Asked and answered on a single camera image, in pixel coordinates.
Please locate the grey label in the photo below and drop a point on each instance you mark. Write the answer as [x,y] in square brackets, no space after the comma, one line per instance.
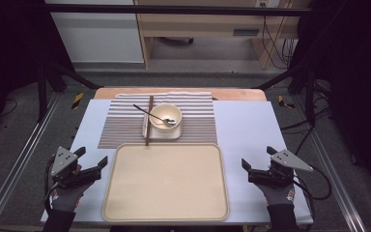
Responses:
[246,32]

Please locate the aluminium rail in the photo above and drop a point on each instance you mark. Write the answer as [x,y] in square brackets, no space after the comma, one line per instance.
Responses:
[344,193]
[29,145]

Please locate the wall socket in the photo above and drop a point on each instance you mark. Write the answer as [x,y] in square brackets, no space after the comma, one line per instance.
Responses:
[267,3]

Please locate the beige plastic tray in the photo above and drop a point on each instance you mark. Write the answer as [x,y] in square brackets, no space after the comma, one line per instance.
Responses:
[174,187]

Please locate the striped placemat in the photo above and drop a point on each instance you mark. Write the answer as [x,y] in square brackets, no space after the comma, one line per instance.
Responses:
[122,129]

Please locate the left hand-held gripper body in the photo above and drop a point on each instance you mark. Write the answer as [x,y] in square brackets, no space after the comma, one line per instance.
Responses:
[65,161]

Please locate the person's right hand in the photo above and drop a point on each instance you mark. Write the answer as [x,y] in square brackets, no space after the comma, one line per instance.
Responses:
[278,196]

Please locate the wooden desk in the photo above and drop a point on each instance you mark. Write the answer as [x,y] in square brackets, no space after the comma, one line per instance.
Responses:
[199,22]

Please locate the white cabinet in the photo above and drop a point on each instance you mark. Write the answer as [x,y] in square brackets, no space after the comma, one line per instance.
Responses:
[96,38]

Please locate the wooden table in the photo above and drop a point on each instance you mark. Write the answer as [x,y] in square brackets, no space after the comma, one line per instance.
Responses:
[238,94]

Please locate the metal spoon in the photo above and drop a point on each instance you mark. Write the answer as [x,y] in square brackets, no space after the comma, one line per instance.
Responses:
[170,121]

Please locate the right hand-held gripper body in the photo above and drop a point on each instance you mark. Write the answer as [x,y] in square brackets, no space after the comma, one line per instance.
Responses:
[286,161]

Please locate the black curtain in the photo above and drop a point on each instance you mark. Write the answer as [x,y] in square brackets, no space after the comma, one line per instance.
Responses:
[9,48]
[360,80]

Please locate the black horizontal bar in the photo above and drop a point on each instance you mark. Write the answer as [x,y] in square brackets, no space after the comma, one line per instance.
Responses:
[174,9]

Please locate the yellow black tape piece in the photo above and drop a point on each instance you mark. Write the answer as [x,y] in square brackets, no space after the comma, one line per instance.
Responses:
[77,100]
[283,102]

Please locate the person's left hand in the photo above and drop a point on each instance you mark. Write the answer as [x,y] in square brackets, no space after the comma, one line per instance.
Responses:
[66,199]

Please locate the beige bowl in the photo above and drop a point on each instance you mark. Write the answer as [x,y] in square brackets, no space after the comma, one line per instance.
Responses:
[165,109]

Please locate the white square plate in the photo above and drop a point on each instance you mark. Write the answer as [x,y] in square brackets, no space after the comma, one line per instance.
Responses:
[174,135]

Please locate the black metal stand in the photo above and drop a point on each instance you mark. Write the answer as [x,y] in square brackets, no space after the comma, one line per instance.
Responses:
[309,96]
[42,90]

